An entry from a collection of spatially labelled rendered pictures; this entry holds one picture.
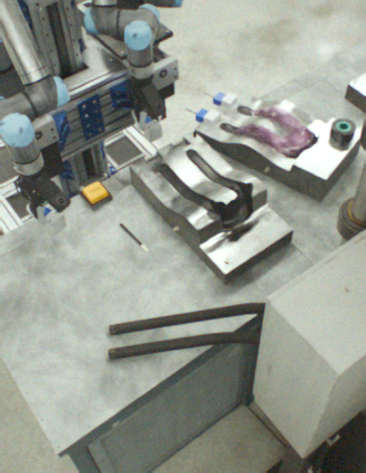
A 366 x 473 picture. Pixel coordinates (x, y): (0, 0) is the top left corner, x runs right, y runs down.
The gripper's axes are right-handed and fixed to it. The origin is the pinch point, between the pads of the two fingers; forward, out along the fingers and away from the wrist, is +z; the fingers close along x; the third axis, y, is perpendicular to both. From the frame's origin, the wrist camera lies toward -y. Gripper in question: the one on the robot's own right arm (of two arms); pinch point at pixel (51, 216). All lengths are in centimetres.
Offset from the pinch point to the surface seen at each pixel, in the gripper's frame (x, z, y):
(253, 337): -6, 6, -66
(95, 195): -19.9, 11.4, 3.9
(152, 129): -44.7, -0.6, -0.2
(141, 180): -30.7, 7.1, -6.9
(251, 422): -16, 95, -65
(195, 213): -27.1, 1.8, -31.5
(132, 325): 8.6, 10.6, -36.9
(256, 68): -198, 95, 55
